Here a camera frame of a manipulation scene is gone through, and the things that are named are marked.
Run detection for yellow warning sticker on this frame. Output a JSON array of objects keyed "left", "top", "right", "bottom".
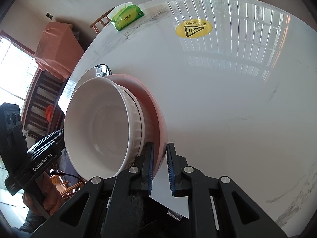
[{"left": 175, "top": 19, "right": 213, "bottom": 39}]

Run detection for light wooden chair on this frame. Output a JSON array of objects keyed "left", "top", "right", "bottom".
[{"left": 90, "top": 7, "right": 114, "bottom": 35}]

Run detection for pink bowl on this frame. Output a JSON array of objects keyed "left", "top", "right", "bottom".
[{"left": 107, "top": 74, "right": 168, "bottom": 177}]

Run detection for person left hand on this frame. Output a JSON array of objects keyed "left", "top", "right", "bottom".
[{"left": 23, "top": 172, "right": 64, "bottom": 216}]

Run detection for pink cloth covered furniture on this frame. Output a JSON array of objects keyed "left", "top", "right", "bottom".
[{"left": 34, "top": 22, "right": 84, "bottom": 82}]

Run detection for wall switch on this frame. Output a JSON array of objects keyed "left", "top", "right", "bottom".
[{"left": 46, "top": 13, "right": 53, "bottom": 19}]

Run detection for green tissue pack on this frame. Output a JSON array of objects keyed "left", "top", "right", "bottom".
[{"left": 107, "top": 2, "right": 144, "bottom": 31}]

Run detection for white bowl blue cartoon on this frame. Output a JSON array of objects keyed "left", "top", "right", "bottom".
[{"left": 63, "top": 77, "right": 154, "bottom": 180}]

